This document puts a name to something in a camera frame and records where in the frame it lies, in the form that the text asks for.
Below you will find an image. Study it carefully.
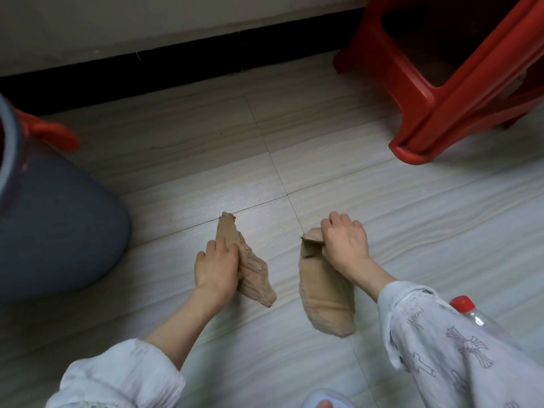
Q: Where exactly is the clear bottle red label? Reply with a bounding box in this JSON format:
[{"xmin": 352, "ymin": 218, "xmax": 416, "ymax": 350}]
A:
[{"xmin": 449, "ymin": 295, "xmax": 524, "ymax": 351}]

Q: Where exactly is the person's left forearm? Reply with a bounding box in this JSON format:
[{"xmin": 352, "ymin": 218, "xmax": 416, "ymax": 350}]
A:
[{"xmin": 144, "ymin": 288, "xmax": 230, "ymax": 370}]

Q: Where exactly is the small ribbed cardboard piece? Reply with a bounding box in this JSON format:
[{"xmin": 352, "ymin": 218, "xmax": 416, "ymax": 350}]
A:
[{"xmin": 215, "ymin": 211, "xmax": 278, "ymax": 309}]

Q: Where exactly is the person's right hand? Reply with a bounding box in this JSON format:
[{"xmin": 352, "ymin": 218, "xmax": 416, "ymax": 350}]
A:
[{"xmin": 320, "ymin": 211, "xmax": 369, "ymax": 282}]

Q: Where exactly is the person's white left sleeve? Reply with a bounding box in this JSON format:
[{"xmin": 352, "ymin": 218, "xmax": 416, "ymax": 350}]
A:
[{"xmin": 46, "ymin": 338, "xmax": 186, "ymax": 408}]

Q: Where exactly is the person's left hand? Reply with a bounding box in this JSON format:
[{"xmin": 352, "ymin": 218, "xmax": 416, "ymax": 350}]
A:
[{"xmin": 194, "ymin": 240, "xmax": 241, "ymax": 300}]

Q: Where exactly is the person's right forearm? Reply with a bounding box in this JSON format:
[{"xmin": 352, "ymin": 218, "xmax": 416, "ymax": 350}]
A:
[{"xmin": 346, "ymin": 258, "xmax": 398, "ymax": 303}]

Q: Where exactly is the person's printed right sleeve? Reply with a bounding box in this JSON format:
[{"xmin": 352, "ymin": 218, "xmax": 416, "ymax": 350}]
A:
[{"xmin": 377, "ymin": 280, "xmax": 544, "ymax": 408}]

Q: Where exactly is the grey bin with red liner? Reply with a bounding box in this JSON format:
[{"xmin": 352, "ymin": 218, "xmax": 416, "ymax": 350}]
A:
[{"xmin": 0, "ymin": 93, "xmax": 131, "ymax": 303}]

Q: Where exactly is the red plastic stool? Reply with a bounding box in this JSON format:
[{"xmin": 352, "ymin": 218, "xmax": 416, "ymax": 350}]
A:
[{"xmin": 333, "ymin": 0, "xmax": 544, "ymax": 166}]

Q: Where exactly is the curved smooth cardboard piece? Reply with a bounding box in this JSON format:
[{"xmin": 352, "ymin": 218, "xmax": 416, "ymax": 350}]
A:
[{"xmin": 299, "ymin": 227, "xmax": 357, "ymax": 338}]

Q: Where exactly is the light blue right slipper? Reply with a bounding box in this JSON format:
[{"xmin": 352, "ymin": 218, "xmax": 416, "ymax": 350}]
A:
[{"xmin": 301, "ymin": 388, "xmax": 357, "ymax": 408}]

